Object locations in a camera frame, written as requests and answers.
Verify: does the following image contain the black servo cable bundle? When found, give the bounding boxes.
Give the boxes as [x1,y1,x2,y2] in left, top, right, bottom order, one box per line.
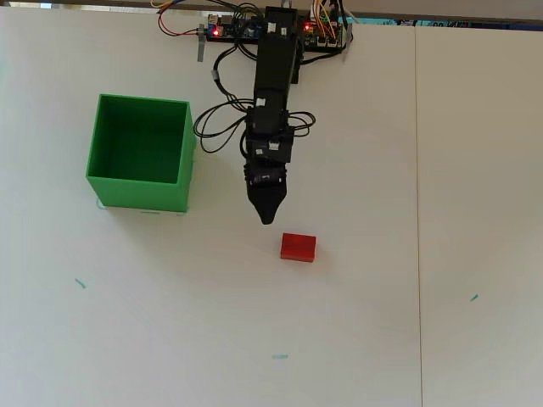
[193,3,318,154]

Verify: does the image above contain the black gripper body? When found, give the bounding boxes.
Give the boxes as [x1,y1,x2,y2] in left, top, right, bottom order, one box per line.
[242,159,290,198]

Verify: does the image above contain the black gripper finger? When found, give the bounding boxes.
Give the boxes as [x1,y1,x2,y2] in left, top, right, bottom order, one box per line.
[266,190,288,226]
[247,192,268,226]

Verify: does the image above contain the teal patterned strip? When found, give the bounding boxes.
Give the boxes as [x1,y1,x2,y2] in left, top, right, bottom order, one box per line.
[350,15,543,29]

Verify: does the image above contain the red orange wire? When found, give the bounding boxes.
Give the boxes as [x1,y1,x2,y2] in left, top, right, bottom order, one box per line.
[157,0,200,38]

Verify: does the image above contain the green circuit board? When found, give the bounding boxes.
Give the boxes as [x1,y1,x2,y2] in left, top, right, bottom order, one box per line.
[303,16,344,47]

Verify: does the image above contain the green square bin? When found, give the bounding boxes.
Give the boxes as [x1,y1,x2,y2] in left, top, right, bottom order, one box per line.
[85,93,199,213]

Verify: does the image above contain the blue circuit board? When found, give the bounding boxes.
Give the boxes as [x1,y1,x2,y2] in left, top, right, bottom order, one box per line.
[206,14,265,40]

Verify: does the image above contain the red block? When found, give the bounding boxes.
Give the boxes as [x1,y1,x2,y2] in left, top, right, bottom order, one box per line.
[279,231,318,262]

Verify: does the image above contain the coloured jumper wires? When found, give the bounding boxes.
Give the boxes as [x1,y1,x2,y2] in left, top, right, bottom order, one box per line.
[311,0,345,42]

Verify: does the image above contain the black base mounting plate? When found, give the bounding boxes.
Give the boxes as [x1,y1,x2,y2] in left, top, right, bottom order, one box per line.
[205,32,347,53]

